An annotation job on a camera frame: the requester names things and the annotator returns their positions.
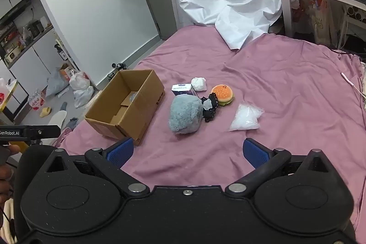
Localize blue white tissue pack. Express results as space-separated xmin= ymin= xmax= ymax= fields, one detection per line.
xmin=172 ymin=83 xmax=198 ymax=97

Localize hamburger plush toy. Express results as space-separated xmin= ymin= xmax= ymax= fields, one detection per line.
xmin=211 ymin=84 xmax=234 ymax=107

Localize white cabinet with open shelf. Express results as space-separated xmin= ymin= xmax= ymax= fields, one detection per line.
xmin=0 ymin=0 xmax=65 ymax=124

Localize white wrapped soft bundle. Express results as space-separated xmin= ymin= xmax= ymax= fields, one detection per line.
xmin=191 ymin=77 xmax=208 ymax=91

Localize white desk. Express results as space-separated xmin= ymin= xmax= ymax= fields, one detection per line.
xmin=278 ymin=0 xmax=366 ymax=50

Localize person's left hand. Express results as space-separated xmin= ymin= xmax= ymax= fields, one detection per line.
xmin=0 ymin=143 xmax=21 ymax=204

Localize small orange cardboard box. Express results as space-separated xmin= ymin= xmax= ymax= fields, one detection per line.
xmin=59 ymin=63 xmax=73 ymax=80

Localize brown cardboard box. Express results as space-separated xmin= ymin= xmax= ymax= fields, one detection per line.
xmin=85 ymin=70 xmax=165 ymax=146

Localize red white snack bag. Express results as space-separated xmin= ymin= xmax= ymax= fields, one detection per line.
xmin=29 ymin=92 xmax=46 ymax=110

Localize white plastic bag red contents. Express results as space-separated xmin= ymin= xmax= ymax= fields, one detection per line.
xmin=69 ymin=70 xmax=90 ymax=90

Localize grey plastic bag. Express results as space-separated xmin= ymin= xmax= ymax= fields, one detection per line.
xmin=46 ymin=70 xmax=70 ymax=97

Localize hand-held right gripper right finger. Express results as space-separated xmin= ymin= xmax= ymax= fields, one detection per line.
xmin=225 ymin=138 xmax=332 ymax=199

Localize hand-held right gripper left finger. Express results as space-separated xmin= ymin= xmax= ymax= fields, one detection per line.
xmin=43 ymin=138 xmax=151 ymax=199

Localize beige tote bag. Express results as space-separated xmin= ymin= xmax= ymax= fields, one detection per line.
xmin=310 ymin=0 xmax=338 ymax=46

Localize white bag with red print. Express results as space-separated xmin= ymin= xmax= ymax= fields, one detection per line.
xmin=0 ymin=78 xmax=11 ymax=104

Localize grey fluffy plush toy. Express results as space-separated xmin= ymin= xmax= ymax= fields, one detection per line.
xmin=169 ymin=95 xmax=204 ymax=134

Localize clear bag of white stuffing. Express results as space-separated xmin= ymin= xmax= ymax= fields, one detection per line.
xmin=228 ymin=104 xmax=265 ymax=132

